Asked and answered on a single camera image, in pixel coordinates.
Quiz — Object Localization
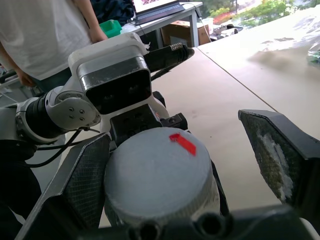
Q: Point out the grey desk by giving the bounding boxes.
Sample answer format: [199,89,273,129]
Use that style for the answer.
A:
[122,1,204,50]

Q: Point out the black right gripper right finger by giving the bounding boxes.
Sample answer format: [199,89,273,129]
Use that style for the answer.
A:
[237,109,320,213]

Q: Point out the black and white device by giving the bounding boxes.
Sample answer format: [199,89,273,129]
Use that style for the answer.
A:
[212,23,245,39]

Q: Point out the open laptop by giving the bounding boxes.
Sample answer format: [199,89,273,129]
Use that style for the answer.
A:
[131,0,186,25]

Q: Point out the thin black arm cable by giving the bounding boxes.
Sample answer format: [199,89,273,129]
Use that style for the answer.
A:
[24,126,101,169]

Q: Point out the green plastic bin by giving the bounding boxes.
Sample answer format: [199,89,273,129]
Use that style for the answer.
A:
[99,19,123,39]

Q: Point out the clear plastic bag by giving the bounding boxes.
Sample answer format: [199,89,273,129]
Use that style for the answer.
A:
[306,41,320,67]

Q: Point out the person in white shirt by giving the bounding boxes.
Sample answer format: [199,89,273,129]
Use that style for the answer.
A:
[0,0,109,93]

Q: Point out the brown cardboard box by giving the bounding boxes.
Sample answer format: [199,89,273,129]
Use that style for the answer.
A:
[160,20,210,48]

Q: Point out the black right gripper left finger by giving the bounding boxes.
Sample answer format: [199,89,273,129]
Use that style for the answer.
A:
[14,132,112,240]

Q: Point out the person's bare hand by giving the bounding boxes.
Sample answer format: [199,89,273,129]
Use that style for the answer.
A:
[88,23,109,45]
[15,67,35,88]

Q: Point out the white jar lid red mark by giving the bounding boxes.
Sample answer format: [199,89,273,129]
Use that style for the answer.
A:
[103,126,212,227]

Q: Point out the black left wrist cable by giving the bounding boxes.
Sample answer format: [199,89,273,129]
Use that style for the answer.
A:
[144,43,195,82]

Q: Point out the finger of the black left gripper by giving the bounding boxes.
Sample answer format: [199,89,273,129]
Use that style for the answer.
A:
[210,159,230,216]

